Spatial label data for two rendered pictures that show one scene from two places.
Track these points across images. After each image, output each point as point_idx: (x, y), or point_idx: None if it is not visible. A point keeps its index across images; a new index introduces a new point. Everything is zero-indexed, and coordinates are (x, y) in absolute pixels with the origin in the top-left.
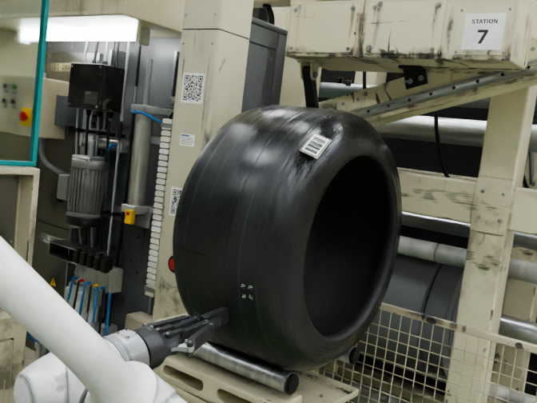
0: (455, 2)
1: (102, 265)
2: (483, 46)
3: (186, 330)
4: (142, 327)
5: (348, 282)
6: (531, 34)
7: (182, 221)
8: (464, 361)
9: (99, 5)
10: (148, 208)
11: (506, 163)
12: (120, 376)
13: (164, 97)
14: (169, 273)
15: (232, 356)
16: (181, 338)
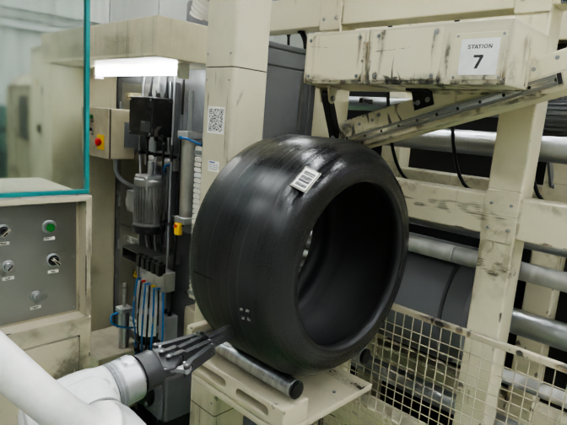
0: (451, 29)
1: (157, 270)
2: (479, 72)
3: (188, 351)
4: (144, 352)
5: (363, 287)
6: (531, 55)
7: (194, 248)
8: (475, 357)
9: (139, 48)
10: None
11: (514, 176)
12: (80, 424)
13: None
14: None
15: (248, 360)
16: (183, 358)
